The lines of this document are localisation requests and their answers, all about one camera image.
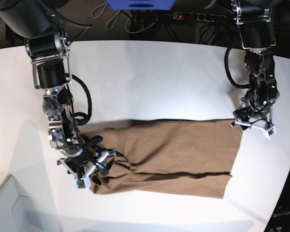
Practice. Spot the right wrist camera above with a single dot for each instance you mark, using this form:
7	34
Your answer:
82	183

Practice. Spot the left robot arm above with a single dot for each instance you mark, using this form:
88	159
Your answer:
254	23

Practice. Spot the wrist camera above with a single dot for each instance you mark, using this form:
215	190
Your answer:
269	132
82	183

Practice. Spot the black power strip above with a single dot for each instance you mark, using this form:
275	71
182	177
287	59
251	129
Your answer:
199	17

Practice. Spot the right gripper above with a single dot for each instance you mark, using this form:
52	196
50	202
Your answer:
86	164

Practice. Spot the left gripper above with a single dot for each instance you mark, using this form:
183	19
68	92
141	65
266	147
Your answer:
260	119

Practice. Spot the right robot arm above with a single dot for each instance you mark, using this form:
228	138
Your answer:
38	22

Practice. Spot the white bin at corner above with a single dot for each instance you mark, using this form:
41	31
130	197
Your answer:
16	210

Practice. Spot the brown t-shirt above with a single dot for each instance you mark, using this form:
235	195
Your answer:
175	157

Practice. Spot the blue box overhead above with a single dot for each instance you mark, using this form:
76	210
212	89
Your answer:
140	4

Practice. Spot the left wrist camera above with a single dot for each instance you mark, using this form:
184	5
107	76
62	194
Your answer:
269	132

